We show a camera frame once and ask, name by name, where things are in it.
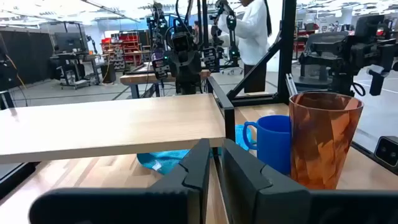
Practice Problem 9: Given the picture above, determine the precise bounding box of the black table-level camera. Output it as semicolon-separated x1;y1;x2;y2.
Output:
373;136;398;175

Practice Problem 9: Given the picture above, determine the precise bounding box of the wooden shelf black metal frame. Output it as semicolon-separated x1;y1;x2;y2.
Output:
0;76;236;166

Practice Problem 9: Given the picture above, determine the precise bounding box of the black curtain partition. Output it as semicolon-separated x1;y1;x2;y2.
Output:
0;29;54;91

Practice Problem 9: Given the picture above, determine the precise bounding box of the black monitor cart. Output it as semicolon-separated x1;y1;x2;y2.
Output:
49;51;103;91

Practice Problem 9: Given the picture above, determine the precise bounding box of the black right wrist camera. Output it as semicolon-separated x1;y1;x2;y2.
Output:
172;30;196;54

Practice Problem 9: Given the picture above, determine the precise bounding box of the blue plastic mug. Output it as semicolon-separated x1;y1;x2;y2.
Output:
242;114;293;175

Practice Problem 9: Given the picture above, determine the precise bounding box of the red-orange translucent faceted tumbler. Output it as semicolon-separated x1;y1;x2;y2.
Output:
288;91;365;191

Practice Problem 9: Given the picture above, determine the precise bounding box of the black aluminium table frame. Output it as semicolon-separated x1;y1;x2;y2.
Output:
226;0;299;108

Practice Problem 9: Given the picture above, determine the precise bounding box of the wooden background table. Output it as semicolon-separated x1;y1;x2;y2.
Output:
119;68;212;100

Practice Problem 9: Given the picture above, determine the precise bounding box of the red parts bin shelf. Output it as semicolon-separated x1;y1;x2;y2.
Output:
101;30;152;72

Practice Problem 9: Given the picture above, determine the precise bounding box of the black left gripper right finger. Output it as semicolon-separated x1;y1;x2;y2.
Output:
221;139;398;224

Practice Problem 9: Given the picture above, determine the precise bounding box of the person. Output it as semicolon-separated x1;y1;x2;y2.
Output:
216;0;273;94

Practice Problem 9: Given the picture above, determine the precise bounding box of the black monitor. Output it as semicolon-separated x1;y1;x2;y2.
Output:
54;32;85;54

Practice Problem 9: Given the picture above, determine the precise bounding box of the teal cloth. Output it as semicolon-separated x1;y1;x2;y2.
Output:
136;124;259;175

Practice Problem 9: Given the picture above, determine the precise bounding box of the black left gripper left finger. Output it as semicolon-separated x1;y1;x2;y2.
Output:
29;139;211;224

